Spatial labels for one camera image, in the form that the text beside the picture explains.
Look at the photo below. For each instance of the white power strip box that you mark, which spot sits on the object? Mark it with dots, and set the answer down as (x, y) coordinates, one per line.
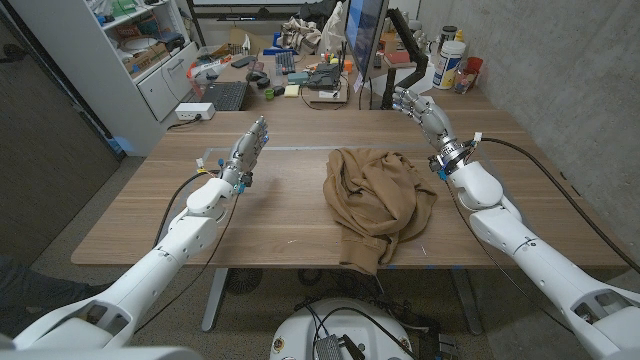
(194, 111)

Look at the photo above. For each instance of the yellow sticky notes pad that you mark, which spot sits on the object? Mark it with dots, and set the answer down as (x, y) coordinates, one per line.
(292, 90)

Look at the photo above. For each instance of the black computer monitor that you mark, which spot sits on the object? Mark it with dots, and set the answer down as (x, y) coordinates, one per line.
(362, 30)

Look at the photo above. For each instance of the grey metal table leg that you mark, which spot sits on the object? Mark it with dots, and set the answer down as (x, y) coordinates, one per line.
(467, 300)
(215, 300)

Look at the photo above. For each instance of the red cup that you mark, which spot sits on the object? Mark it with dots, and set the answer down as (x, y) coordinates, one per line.
(475, 64)

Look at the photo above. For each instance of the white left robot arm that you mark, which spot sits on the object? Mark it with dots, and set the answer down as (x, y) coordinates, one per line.
(155, 270)

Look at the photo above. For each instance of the red book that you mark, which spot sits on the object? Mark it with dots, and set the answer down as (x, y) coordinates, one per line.
(397, 57)

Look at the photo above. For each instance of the white wipes canister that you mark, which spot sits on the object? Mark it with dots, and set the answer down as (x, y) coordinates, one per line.
(447, 65)

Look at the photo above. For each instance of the tan brown jacket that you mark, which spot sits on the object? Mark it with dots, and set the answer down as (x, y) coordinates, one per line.
(375, 200)

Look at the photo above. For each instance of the black smartphone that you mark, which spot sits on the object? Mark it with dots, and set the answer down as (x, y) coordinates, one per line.
(243, 61)

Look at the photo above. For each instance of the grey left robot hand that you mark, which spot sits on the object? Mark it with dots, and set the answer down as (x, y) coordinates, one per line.
(242, 155)

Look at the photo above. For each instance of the white fabric bag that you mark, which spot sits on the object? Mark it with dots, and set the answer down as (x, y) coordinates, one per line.
(332, 30)

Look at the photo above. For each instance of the cardboard box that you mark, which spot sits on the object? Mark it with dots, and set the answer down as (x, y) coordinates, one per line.
(145, 57)

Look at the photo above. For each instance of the dark compact keyboard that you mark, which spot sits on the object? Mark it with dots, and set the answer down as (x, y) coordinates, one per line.
(285, 62)

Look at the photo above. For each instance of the silver finned heat sink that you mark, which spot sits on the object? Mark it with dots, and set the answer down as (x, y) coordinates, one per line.
(328, 347)

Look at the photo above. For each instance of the black computer mouse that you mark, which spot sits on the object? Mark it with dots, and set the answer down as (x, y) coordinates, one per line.
(256, 76)

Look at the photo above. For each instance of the white robot torso edge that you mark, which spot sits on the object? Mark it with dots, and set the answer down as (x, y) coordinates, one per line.
(100, 354)

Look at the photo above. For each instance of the black router with antennas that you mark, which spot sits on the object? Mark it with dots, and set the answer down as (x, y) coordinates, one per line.
(325, 77)

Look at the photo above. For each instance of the small green cup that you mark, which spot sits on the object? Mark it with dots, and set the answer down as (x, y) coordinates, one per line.
(269, 94)

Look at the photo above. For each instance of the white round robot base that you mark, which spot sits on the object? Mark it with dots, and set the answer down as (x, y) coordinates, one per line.
(300, 330)

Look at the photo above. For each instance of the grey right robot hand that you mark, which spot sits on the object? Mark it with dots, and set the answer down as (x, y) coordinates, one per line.
(435, 125)

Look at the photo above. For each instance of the beige plaid cloth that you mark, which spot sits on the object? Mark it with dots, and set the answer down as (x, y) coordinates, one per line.
(300, 35)

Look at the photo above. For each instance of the black tumbler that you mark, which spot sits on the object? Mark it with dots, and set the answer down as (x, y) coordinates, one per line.
(447, 35)

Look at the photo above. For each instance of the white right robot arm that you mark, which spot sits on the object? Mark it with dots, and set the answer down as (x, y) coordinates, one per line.
(530, 250)

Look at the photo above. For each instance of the orange block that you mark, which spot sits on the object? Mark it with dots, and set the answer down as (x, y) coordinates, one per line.
(348, 66)

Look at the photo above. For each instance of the white shelf cabinet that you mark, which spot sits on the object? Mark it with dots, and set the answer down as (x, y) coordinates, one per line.
(90, 65)

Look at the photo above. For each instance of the teal case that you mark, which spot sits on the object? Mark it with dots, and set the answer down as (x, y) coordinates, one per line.
(298, 77)

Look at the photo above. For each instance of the black keyboard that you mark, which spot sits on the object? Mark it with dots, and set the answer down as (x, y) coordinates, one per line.
(226, 96)

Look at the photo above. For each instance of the black round fan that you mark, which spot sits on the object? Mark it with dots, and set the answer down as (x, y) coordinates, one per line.
(243, 281)

